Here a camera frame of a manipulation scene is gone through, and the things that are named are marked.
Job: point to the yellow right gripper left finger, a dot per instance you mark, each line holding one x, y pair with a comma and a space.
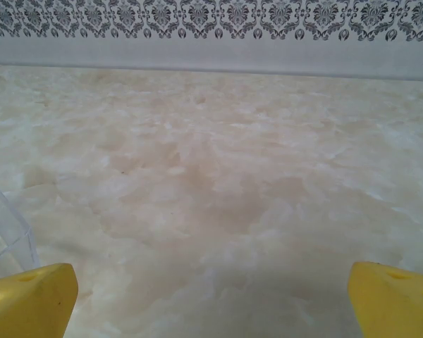
28, 303

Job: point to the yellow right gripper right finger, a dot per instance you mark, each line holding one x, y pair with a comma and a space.
395, 306

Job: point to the clear acrylic card tray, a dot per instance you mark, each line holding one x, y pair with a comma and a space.
7, 225

